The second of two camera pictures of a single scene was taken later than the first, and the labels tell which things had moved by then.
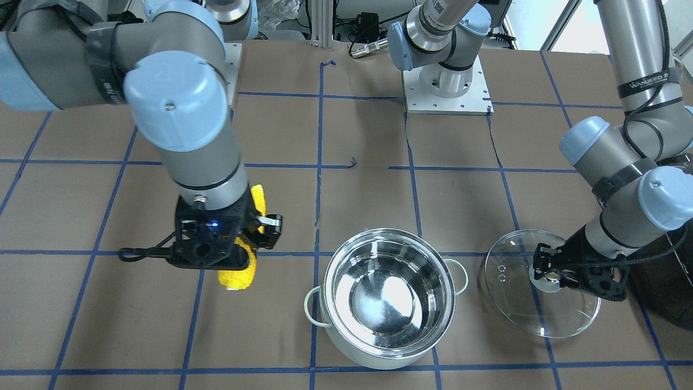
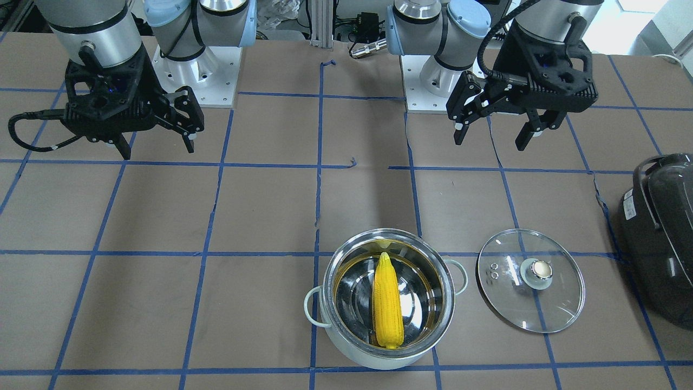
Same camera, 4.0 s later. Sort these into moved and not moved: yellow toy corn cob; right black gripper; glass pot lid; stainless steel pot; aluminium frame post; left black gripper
Moved: right black gripper; glass pot lid; yellow toy corn cob; left black gripper
Not moved: aluminium frame post; stainless steel pot
